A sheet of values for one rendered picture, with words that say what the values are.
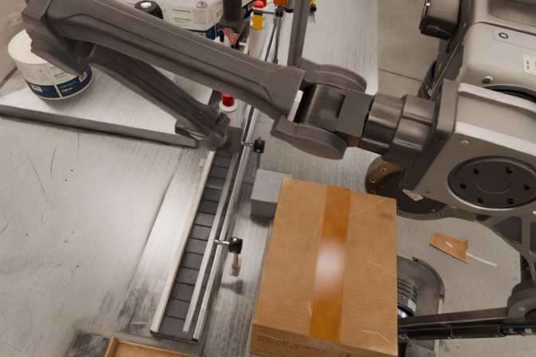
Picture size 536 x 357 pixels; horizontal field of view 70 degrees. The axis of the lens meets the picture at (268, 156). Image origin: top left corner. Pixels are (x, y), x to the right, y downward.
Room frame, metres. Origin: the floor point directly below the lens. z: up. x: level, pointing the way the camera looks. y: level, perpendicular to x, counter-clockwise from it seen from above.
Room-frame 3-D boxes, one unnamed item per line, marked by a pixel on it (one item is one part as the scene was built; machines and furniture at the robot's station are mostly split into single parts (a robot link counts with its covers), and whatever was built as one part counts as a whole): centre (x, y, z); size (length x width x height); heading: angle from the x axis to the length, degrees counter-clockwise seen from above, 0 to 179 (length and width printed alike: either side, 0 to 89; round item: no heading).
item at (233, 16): (1.04, 0.15, 1.13); 0.10 x 0.07 x 0.07; 174
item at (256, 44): (1.11, 0.08, 0.98); 0.05 x 0.05 x 0.20
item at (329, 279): (0.29, -0.14, 0.99); 0.30 x 0.24 x 0.27; 173
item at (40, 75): (0.93, 0.72, 0.95); 0.20 x 0.20 x 0.14
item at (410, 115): (0.32, -0.15, 1.45); 0.09 x 0.08 x 0.12; 164
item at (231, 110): (0.73, 0.12, 0.98); 0.05 x 0.05 x 0.20
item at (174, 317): (0.99, 0.09, 0.86); 1.65 x 0.08 x 0.04; 175
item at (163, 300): (0.71, 0.16, 0.91); 1.07 x 0.01 x 0.02; 175
